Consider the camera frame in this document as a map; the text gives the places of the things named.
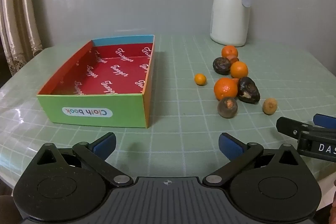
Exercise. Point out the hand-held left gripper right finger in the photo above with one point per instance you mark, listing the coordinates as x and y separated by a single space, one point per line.
231 146

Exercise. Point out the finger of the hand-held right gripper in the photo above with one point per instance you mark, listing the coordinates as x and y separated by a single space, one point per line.
323 119
288 126

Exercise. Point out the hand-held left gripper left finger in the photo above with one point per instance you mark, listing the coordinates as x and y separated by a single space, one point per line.
105 146

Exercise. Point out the tan longan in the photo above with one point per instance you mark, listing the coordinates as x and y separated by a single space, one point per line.
269 106

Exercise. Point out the dark water chestnut orange spot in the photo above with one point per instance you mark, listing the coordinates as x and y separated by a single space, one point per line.
227 108

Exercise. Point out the dark water chestnut pale scar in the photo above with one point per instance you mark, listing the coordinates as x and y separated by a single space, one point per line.
248 89

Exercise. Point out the large tangerine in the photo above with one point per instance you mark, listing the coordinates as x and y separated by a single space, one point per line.
225 88

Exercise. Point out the small kumquat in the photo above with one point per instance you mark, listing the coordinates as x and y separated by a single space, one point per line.
200 79

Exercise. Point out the round orange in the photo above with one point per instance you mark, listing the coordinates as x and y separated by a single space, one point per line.
239 69
229 51

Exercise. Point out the colourful cardboard box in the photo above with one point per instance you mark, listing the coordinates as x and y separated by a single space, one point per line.
105 69

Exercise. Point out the small reddish brown fruit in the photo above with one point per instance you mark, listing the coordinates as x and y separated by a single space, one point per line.
233 58

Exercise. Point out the green grid table cover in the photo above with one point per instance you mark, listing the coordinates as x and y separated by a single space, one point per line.
183 113

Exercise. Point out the white thermos jug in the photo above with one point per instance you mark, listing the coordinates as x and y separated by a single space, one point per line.
228 16

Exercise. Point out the golden curtain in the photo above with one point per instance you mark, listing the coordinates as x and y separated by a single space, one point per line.
18 16

